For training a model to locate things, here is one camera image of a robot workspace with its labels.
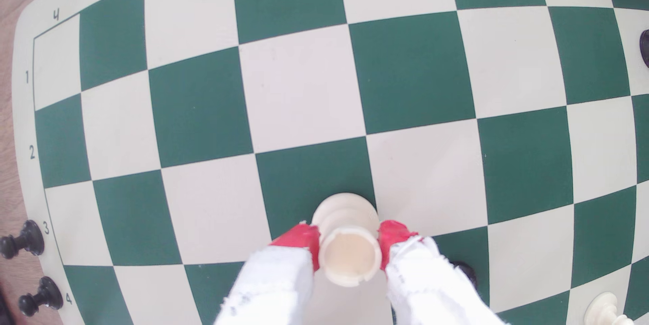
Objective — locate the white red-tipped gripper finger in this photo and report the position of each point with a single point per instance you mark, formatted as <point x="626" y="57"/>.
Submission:
<point x="274" y="284"/>
<point x="426" y="284"/>

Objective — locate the white rook chess piece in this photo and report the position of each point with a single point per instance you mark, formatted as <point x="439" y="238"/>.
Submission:
<point x="349" y="244"/>

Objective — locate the green and cream chess board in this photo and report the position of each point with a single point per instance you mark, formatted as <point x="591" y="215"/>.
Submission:
<point x="299" y="86"/>

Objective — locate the black pawn chess piece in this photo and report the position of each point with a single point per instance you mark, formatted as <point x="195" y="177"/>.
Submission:
<point x="28" y="238"/>
<point x="43" y="295"/>

